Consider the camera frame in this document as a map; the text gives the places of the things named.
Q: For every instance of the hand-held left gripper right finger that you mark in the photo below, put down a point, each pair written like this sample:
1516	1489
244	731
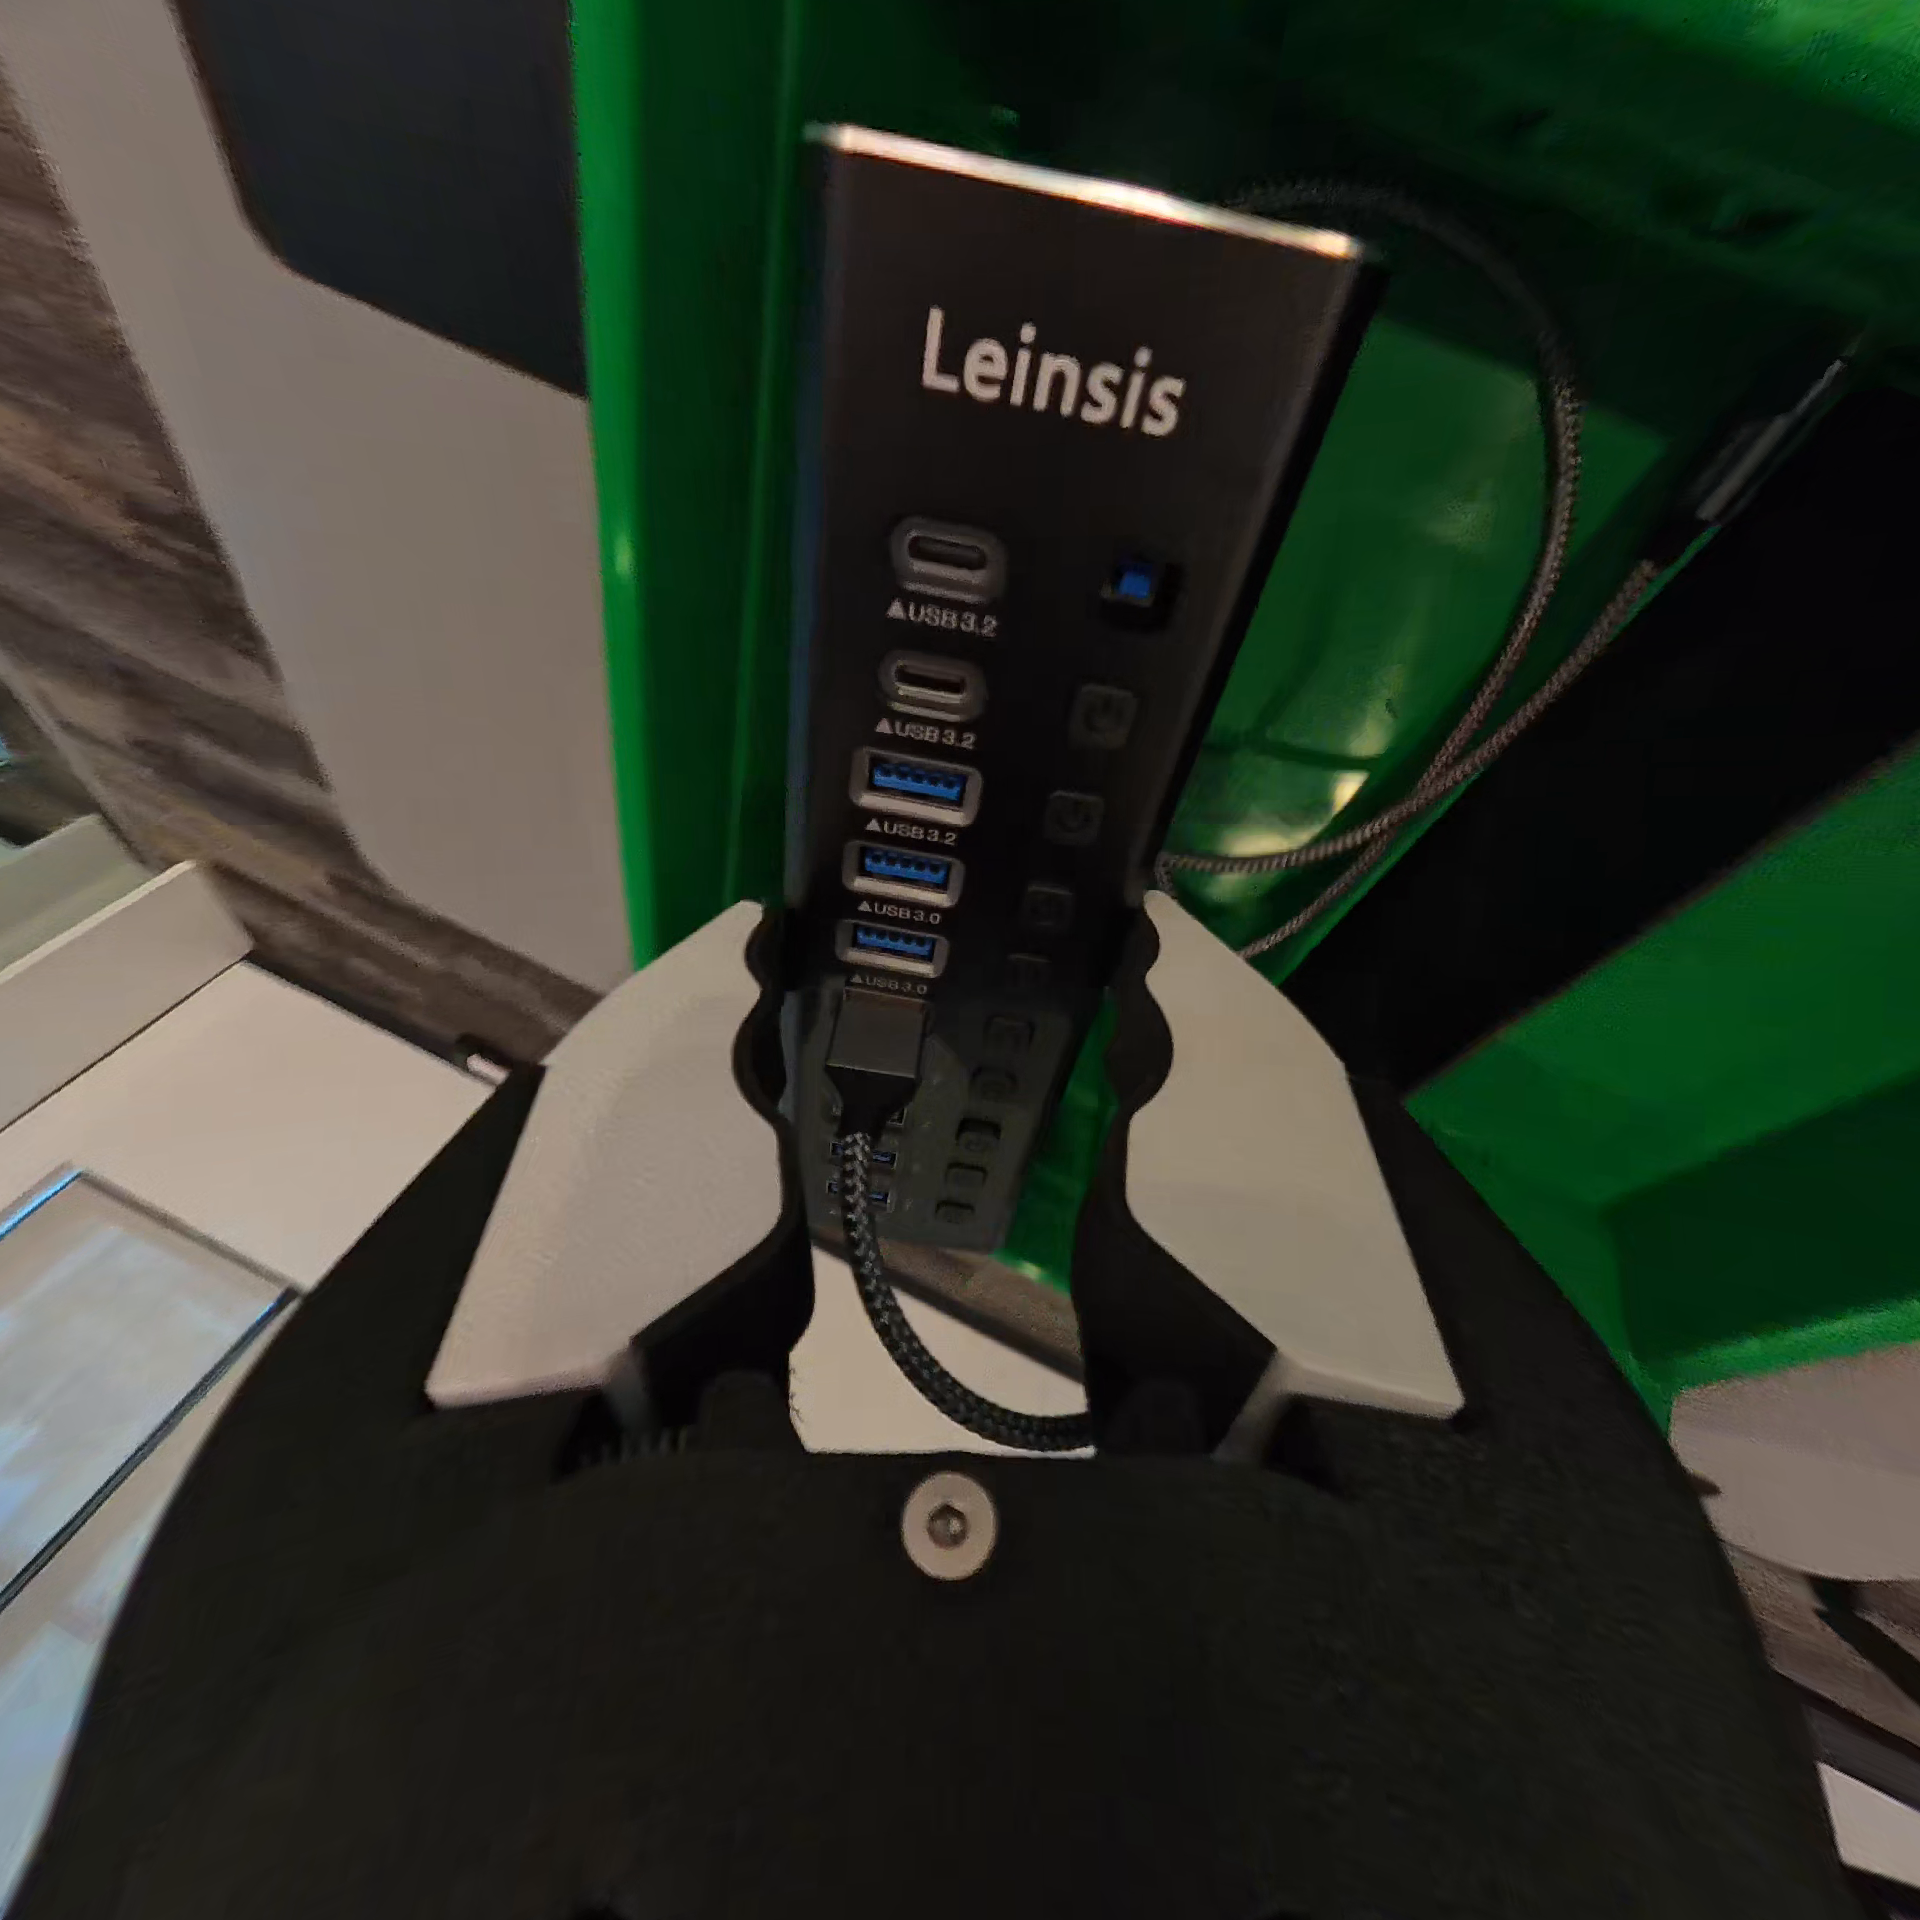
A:
1289	1200

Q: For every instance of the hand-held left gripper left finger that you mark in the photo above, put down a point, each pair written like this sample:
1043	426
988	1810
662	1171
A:
600	1200

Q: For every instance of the green plastic bin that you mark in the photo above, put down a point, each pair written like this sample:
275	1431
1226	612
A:
1440	524

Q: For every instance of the black usb hub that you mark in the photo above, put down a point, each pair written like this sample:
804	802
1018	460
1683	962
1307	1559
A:
1035	495

